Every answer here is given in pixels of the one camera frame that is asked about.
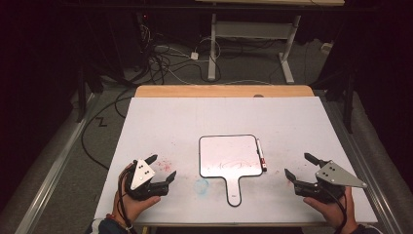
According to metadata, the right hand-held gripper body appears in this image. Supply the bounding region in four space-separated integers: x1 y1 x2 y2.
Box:
293 159 368 205

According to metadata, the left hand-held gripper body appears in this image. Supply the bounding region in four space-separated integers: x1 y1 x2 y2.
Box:
125 158 169 201

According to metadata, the small white box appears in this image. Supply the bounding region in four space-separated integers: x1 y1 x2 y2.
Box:
319 41 335 55

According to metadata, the black stand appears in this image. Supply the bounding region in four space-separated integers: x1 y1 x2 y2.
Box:
320 63 357 135
75 63 105 124

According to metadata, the hand-held gripper cable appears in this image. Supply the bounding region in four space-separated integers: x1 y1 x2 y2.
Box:
324 186 349 234
117 167 134 232

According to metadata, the bundle of black cables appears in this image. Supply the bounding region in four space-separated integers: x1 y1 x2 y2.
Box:
137 23 223 86

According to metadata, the person's left hand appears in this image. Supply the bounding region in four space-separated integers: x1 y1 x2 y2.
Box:
112 162 162 226

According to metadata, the small whiteboard with handle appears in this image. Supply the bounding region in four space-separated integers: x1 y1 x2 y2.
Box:
198 134 264 208

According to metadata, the right hand-held gripper cable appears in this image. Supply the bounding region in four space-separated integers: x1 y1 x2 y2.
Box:
324 186 349 234

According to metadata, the red whiteboard marker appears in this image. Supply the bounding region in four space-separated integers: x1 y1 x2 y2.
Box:
255 138 268 173

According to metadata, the person's right hand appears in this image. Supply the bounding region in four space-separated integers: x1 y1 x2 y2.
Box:
303 186 358 234

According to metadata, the long black floor cable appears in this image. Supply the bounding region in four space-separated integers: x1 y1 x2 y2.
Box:
80 87 138 172

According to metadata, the white table mat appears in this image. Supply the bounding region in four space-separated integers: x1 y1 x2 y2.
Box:
94 96 379 225

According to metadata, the white desk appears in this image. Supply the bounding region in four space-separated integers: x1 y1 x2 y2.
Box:
194 0 346 85

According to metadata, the left hand-held gripper cable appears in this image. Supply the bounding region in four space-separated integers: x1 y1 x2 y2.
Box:
117 167 134 232

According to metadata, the wooden table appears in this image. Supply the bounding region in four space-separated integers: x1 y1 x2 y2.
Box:
132 84 370 228

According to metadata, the metal floor rail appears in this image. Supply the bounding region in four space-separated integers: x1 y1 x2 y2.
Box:
319 94 406 234
14 92 102 234

